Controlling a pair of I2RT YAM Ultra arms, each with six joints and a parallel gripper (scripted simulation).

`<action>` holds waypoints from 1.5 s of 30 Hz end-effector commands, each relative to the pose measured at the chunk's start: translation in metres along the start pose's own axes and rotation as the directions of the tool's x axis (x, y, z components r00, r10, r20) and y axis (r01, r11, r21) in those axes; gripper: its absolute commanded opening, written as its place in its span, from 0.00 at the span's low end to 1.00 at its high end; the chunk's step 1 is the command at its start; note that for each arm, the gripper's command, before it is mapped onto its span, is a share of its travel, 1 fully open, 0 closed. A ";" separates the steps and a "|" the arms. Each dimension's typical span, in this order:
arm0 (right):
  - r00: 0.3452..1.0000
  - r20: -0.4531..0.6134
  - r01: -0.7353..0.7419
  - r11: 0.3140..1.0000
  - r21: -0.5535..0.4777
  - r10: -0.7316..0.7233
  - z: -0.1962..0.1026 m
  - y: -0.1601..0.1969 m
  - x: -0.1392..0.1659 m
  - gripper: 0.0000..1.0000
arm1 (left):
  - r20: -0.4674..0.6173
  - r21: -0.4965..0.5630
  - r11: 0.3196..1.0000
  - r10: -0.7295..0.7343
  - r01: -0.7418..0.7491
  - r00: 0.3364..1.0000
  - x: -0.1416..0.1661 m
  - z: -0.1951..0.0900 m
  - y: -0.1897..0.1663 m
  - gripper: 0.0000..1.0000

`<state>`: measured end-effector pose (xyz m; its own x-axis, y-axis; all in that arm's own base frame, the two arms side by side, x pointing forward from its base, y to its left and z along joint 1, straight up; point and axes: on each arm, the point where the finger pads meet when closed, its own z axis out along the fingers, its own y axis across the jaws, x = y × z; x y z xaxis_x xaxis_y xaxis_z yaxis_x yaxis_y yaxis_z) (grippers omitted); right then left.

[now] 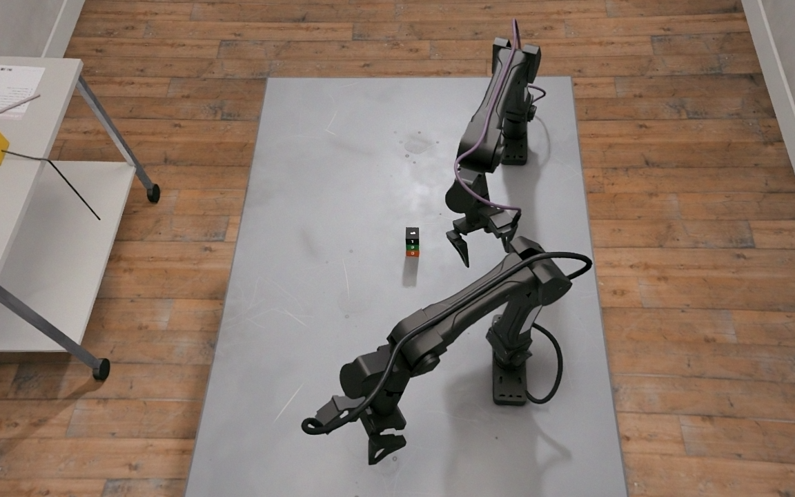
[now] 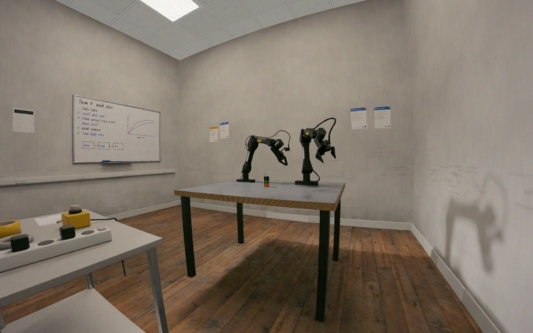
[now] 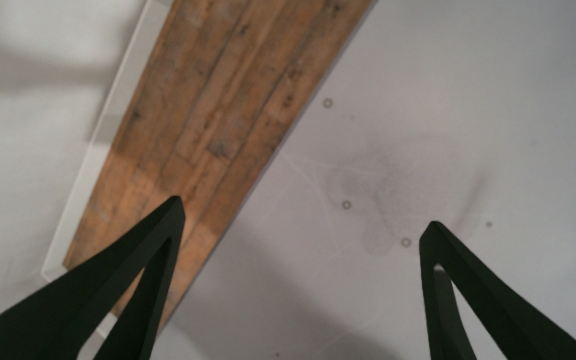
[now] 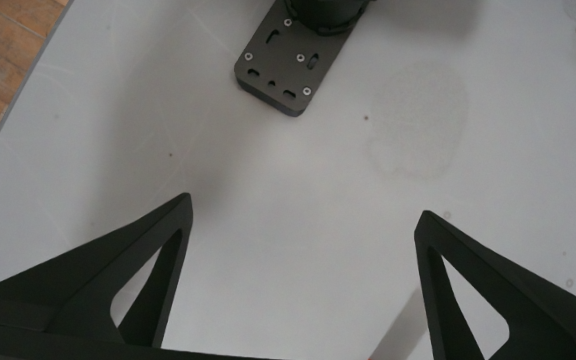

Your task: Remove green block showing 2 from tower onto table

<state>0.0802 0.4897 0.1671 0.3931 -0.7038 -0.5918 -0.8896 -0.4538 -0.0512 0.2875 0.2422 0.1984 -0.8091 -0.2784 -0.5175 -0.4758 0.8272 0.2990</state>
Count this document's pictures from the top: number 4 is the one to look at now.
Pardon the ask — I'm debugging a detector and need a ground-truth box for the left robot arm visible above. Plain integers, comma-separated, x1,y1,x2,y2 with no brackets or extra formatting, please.
234,0,377,113

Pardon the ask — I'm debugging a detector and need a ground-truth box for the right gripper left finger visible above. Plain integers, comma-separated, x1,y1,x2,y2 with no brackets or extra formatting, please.
0,192,194,348

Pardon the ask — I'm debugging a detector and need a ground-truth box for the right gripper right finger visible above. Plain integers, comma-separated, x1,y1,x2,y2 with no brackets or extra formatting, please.
414,210,576,360

